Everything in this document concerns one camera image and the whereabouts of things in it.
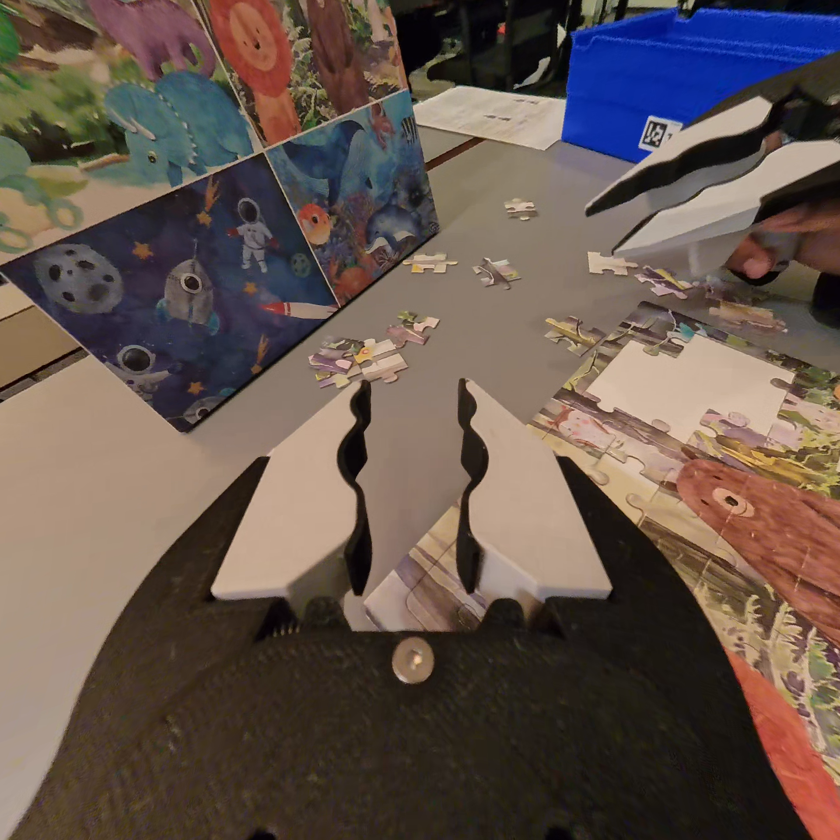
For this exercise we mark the illustrated puzzle picture board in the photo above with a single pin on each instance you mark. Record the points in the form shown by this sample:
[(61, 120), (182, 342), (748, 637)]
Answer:
[(197, 197)]

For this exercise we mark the clump of puzzle pieces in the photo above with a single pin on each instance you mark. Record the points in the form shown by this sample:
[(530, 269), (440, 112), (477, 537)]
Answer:
[(358, 361)]

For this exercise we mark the grey white puzzle piece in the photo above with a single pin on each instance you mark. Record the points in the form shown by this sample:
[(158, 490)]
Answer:
[(522, 208)]

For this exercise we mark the purple yellow puzzle piece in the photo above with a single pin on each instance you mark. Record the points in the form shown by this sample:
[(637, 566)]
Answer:
[(663, 282)]

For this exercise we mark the purple white puzzle piece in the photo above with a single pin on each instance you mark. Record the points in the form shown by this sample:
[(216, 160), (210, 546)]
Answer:
[(497, 272)]

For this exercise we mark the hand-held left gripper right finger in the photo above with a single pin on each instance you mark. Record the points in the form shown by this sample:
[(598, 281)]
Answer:
[(538, 525)]

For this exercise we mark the yellow green puzzle piece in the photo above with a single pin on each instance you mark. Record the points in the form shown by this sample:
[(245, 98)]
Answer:
[(574, 334)]

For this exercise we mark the yellow brown puzzle piece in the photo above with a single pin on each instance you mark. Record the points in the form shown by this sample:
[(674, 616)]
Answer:
[(741, 313)]

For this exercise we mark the blue plastic bin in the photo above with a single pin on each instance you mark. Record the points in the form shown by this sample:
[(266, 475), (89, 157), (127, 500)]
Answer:
[(656, 79)]

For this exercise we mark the person's right hand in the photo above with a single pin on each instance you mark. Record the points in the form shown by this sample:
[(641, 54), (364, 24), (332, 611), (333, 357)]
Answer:
[(807, 233)]

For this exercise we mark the purple green puzzle piece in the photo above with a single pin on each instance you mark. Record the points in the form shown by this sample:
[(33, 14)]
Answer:
[(413, 328)]

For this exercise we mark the partly assembled jigsaw puzzle tray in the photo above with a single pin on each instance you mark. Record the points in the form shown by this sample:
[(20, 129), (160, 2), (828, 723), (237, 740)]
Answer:
[(722, 492)]

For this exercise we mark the white paper sheet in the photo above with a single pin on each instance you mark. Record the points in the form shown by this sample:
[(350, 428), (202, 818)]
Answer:
[(492, 115)]

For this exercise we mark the pale yellow puzzle piece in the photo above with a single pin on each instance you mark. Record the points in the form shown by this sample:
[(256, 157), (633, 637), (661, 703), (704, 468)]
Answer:
[(430, 262)]

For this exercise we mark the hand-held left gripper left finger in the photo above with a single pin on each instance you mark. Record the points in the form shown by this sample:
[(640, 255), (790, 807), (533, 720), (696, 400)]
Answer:
[(289, 525)]

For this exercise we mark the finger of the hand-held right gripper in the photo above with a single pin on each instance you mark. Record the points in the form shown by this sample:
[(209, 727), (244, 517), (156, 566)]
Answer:
[(754, 190), (689, 148)]

